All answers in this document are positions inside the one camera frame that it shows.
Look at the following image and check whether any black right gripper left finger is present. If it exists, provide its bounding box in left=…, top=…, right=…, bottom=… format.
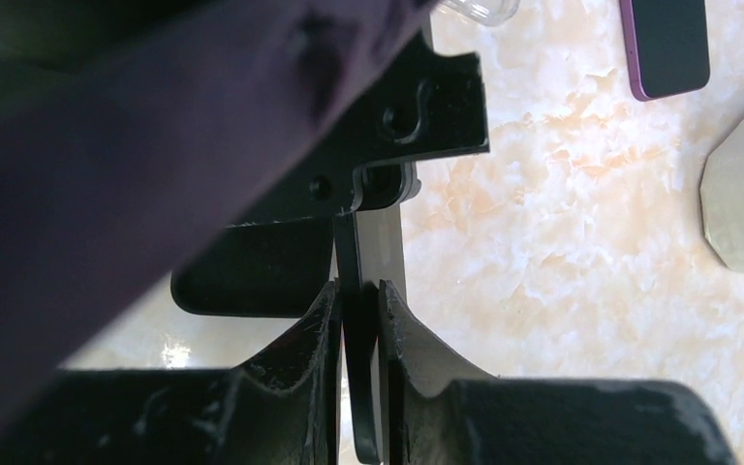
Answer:
left=0, top=282, right=341, bottom=464

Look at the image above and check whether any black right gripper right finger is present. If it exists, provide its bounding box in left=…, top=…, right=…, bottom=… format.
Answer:
left=378, top=281, right=736, bottom=464

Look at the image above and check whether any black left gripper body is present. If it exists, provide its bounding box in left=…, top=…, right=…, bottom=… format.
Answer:
left=0, top=0, right=491, bottom=227

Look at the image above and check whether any clear magsafe phone case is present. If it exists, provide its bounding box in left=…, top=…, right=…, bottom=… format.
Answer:
left=442, top=0, right=520, bottom=27

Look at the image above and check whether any black phone case with camera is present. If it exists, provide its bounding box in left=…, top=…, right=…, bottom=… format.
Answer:
left=333, top=213, right=381, bottom=464

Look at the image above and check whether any black iphone with apple logo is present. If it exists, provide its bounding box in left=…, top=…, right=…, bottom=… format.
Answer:
left=170, top=219, right=333, bottom=319

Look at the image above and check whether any purple edged smartphone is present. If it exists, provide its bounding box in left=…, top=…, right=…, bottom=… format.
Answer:
left=619, top=0, right=710, bottom=102

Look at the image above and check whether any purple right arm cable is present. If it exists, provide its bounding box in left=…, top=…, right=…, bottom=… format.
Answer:
left=0, top=0, right=441, bottom=444

